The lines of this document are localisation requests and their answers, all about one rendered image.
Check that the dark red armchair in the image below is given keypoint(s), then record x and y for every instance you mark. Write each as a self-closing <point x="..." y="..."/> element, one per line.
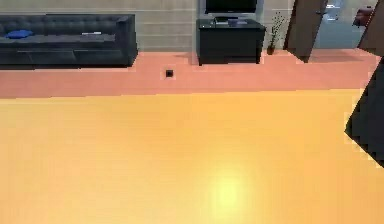
<point x="362" y="16"/>

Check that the black television set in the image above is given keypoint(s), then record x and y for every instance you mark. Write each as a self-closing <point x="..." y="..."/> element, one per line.
<point x="230" y="6"/>

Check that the black television stand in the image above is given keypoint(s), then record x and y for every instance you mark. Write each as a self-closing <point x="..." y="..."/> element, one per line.
<point x="230" y="41"/>

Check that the dark grey tufted sofa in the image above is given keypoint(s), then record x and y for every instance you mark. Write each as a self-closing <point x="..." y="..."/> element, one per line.
<point x="66" y="43"/>

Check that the thin green house plant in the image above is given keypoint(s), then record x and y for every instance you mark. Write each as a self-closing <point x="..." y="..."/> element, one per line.
<point x="274" y="33"/>

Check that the small black square object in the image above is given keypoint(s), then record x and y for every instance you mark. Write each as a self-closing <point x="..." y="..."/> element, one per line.
<point x="169" y="73"/>

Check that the black cabinet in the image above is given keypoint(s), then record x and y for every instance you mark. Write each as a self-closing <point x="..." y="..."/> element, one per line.
<point x="370" y="116"/>

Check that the blue cushion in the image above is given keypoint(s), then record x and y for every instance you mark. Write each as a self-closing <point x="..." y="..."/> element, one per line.
<point x="19" y="34"/>

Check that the brown room door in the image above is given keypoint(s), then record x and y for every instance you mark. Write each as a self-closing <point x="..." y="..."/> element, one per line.
<point x="305" y="28"/>

